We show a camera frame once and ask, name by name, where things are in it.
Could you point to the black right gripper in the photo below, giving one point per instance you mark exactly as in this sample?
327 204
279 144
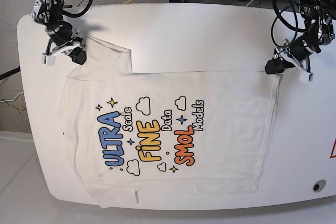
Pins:
63 41

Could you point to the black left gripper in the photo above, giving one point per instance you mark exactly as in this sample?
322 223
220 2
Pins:
296 56

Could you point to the white printed T-shirt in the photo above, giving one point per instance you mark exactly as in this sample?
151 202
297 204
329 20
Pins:
185 133

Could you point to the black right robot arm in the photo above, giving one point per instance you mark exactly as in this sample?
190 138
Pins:
50 13

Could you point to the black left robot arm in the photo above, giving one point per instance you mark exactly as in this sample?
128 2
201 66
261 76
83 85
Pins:
313 28

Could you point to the red triangle sticker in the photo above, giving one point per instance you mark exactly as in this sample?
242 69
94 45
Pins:
333 152

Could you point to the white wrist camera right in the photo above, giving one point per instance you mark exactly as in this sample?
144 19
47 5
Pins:
48 60

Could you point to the table cable grommet hole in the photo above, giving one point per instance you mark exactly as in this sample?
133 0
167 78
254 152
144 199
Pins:
319 186

